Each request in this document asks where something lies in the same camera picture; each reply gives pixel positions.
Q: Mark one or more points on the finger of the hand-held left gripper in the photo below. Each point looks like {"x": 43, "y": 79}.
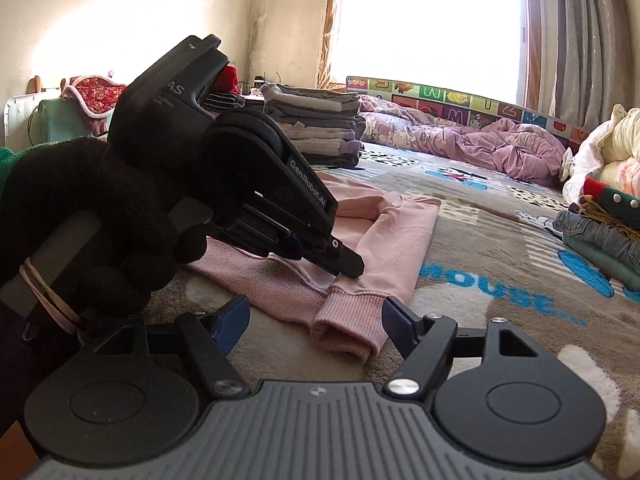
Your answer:
{"x": 345, "y": 257}

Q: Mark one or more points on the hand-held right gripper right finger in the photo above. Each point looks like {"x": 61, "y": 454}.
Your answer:
{"x": 395, "y": 315}

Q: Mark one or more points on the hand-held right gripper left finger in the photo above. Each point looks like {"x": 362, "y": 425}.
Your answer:
{"x": 235, "y": 322}

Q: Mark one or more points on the pink sweatshirt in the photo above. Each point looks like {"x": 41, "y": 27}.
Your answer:
{"x": 390, "y": 230}

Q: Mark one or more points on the person's left forearm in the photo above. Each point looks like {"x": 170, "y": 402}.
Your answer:
{"x": 7, "y": 162}

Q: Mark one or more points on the tall stack of folded clothes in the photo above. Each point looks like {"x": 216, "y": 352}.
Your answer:
{"x": 227, "y": 100}

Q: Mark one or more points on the grey stack of folded clothes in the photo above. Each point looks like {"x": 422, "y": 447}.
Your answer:
{"x": 315, "y": 130}

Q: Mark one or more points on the person's left hand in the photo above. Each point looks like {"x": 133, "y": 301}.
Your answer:
{"x": 75, "y": 180}

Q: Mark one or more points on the cluttered desk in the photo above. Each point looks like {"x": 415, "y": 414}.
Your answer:
{"x": 255, "y": 91}

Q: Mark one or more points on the cartoon printed blanket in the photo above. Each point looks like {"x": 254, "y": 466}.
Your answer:
{"x": 500, "y": 270}

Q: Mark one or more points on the purple quilt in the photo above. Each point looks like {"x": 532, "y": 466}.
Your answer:
{"x": 450, "y": 140}

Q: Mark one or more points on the red floral quilted cloth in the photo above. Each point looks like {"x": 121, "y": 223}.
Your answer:
{"x": 95, "y": 94}

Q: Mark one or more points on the colourful alphabet foam mat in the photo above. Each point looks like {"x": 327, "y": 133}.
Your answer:
{"x": 435, "y": 95}

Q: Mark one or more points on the pink rubber band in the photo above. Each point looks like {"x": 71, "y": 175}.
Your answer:
{"x": 50, "y": 292}

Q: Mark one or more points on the teal storage box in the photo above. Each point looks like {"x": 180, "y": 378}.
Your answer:
{"x": 55, "y": 120}

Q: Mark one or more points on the dark green folded garment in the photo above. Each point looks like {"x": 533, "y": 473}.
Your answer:
{"x": 600, "y": 260}

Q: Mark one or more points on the blue jeans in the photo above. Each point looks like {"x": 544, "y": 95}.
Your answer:
{"x": 595, "y": 232}

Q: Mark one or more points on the window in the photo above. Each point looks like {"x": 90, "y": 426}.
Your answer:
{"x": 430, "y": 25}

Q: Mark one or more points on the red green knit garment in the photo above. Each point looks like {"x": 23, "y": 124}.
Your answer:
{"x": 615, "y": 200}

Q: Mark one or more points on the grey curtain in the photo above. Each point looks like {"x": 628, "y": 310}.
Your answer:
{"x": 590, "y": 45}

